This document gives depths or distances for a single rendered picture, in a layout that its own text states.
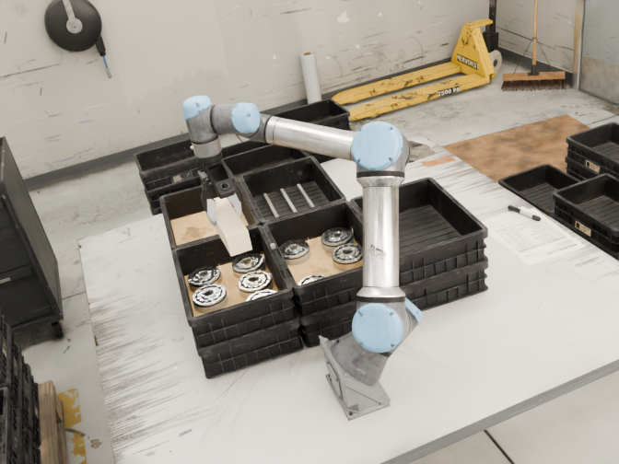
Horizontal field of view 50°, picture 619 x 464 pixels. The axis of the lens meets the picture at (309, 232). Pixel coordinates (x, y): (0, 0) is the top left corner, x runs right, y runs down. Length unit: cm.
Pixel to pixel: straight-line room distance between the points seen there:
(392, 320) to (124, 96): 395
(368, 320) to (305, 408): 38
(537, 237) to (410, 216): 44
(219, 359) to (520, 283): 95
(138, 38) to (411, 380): 380
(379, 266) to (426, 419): 43
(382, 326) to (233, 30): 397
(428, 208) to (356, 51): 346
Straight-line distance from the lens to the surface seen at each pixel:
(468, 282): 208
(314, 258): 214
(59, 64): 514
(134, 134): 532
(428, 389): 184
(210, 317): 184
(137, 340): 223
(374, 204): 157
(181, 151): 390
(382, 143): 156
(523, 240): 238
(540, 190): 356
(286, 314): 190
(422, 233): 220
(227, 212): 191
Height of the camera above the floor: 201
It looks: 31 degrees down
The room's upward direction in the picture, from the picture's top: 10 degrees counter-clockwise
